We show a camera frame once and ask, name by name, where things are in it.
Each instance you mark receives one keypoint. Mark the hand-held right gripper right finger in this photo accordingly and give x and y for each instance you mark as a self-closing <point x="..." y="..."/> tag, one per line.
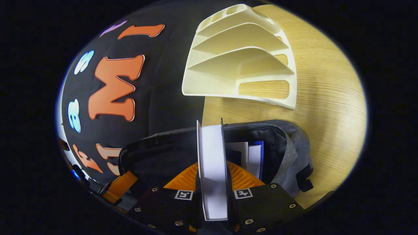
<point x="264" y="205"/>

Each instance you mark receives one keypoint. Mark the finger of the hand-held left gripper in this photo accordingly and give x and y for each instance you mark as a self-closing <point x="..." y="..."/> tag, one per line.
<point x="120" y="187"/>

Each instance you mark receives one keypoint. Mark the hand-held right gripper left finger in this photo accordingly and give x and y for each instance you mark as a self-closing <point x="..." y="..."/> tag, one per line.
<point x="163" y="209"/>

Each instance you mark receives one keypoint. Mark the blue spine book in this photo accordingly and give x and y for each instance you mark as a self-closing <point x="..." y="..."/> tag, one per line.
<point x="254" y="160"/>

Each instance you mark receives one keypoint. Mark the white portrait cover book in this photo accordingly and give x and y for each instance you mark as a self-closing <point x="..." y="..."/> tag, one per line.
<point x="212" y="169"/>

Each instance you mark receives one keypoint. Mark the grey schoolbag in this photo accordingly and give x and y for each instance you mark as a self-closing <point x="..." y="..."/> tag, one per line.
<point x="294" y="150"/>

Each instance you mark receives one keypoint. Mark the white bookshelf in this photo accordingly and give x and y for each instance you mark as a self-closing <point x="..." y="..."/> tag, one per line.
<point x="235" y="65"/>

